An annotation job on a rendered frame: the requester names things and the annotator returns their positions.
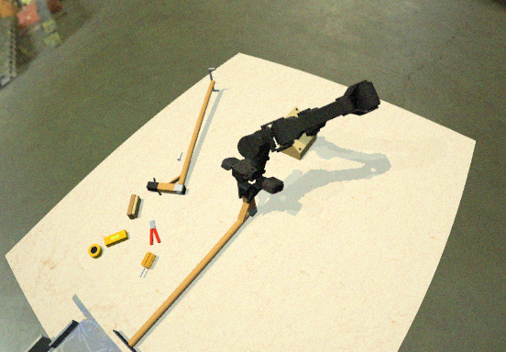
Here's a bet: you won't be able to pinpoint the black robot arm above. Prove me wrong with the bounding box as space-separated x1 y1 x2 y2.
232 80 381 182

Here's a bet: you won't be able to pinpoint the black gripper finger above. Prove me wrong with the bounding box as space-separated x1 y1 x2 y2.
247 183 262 204
235 178 242 199

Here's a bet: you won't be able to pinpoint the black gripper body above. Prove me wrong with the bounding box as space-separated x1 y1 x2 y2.
221 154 284 194

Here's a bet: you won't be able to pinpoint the red-handled pliers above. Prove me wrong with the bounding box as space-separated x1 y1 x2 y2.
148 220 161 245

